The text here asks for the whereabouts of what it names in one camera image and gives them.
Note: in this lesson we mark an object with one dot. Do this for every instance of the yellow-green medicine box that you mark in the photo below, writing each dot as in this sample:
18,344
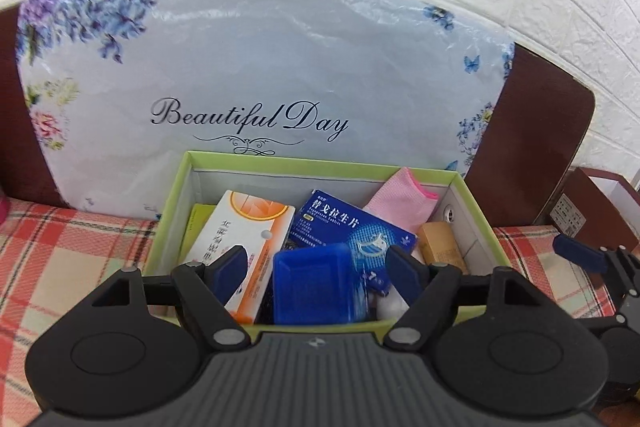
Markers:
197,227

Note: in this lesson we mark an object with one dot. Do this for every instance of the white glove with pink cuff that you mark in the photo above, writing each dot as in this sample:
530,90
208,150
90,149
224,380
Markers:
400,197

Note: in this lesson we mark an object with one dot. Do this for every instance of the floral plastic-wrapped pillow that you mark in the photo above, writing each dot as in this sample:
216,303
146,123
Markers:
275,72

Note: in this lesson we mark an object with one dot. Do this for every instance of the orange and white medicine box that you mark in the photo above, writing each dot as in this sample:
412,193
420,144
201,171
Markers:
250,227

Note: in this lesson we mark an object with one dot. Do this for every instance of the brown wooden headboard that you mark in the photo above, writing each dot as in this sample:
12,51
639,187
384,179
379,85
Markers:
540,132

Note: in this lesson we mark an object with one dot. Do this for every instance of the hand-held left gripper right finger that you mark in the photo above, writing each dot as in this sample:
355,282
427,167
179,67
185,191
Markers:
405,272

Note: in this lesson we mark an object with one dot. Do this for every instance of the small tan box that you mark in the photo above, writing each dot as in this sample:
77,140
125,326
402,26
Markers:
440,244

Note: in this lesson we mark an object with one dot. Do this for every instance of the blue plastic box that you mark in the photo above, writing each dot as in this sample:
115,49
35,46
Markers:
315,282

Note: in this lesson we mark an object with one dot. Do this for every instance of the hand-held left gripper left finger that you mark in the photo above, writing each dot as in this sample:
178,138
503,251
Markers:
227,272

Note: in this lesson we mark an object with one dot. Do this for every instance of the light green cardboard box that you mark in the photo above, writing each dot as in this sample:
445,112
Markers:
165,227

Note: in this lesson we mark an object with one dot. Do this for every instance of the dark blue medicine box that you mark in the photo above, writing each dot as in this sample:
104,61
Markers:
340,222

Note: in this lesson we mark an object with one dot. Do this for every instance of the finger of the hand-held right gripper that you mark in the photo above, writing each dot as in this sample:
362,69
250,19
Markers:
580,252

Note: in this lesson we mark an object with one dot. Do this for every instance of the red plaid blanket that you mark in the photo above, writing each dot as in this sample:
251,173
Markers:
75,247

